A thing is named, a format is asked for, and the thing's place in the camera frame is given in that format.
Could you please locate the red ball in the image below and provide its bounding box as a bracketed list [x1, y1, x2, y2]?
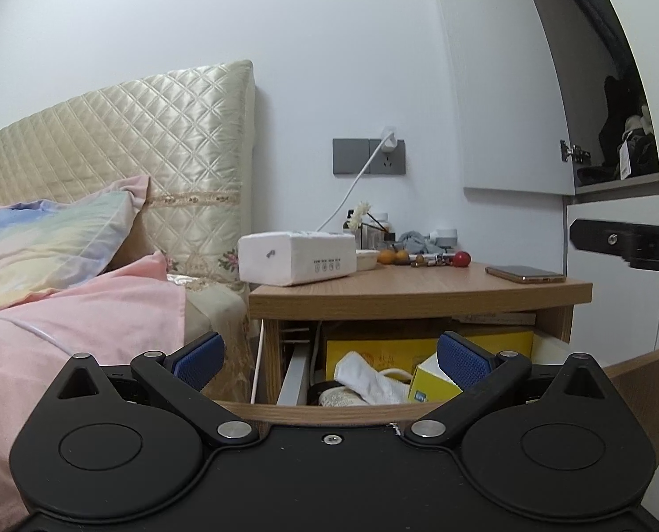
[452, 251, 471, 268]

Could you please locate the white wardrobe door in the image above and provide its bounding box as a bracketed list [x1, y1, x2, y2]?
[439, 0, 574, 196]

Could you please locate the wooden nightstand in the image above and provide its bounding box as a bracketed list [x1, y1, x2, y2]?
[249, 262, 593, 403]

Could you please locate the cream quilted headboard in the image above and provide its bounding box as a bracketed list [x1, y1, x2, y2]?
[0, 60, 256, 291]

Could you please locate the reed diffuser bottle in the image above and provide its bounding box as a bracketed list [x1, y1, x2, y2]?
[344, 202, 373, 250]

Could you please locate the grey crumpled cloth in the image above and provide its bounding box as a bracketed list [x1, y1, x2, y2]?
[397, 231, 444, 254]

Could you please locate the gold smartphone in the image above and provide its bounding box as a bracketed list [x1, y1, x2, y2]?
[484, 266, 566, 285]

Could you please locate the white shallow dish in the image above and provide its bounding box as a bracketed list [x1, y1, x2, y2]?
[356, 250, 380, 271]

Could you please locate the white crumpled cloth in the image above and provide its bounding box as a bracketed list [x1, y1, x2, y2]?
[334, 351, 409, 406]

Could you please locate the orange fruit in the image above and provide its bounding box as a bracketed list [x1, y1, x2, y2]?
[377, 249, 397, 266]

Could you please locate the white charger plug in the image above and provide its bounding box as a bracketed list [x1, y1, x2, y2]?
[378, 126, 398, 154]

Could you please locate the large yellow flat box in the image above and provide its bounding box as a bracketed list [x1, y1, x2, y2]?
[324, 327, 534, 381]

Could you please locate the white charger cable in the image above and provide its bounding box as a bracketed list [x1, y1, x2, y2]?
[312, 145, 386, 235]

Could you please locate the metal door hinge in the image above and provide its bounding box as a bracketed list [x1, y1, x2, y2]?
[560, 141, 591, 164]

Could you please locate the wooden top drawer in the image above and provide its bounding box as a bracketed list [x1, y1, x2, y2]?
[220, 348, 659, 462]

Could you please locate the yellow box in drawer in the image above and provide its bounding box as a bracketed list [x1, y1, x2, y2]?
[407, 353, 461, 403]

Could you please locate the pink blanket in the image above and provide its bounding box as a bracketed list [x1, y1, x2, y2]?
[0, 254, 185, 531]

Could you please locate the white tissue pack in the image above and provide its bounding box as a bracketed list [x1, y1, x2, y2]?
[238, 232, 357, 287]

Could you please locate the pastel rainbow pillow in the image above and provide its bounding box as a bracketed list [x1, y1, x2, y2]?
[0, 176, 149, 310]

